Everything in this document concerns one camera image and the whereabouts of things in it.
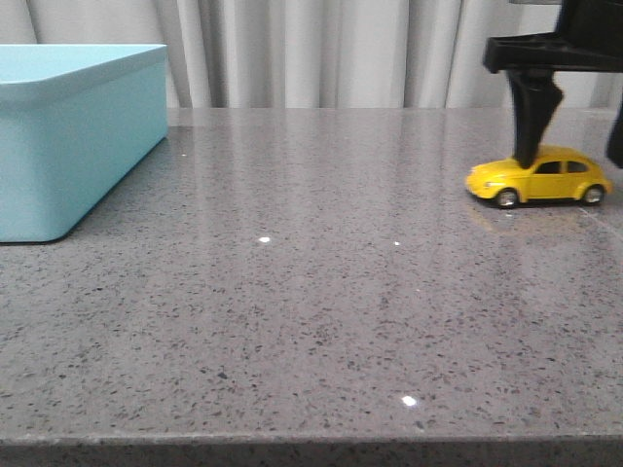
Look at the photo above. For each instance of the yellow toy beetle car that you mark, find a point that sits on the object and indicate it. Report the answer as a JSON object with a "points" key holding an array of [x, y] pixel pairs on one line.
{"points": [[556, 173]]}

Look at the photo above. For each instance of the light blue storage box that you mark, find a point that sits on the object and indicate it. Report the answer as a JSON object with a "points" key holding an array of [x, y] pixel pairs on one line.
{"points": [[75, 119]]}

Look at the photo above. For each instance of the grey pleated curtain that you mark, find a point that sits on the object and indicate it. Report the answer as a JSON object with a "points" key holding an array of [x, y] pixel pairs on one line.
{"points": [[300, 54]]}

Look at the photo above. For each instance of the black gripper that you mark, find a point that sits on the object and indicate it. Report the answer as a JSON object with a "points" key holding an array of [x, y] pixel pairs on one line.
{"points": [[587, 38]]}

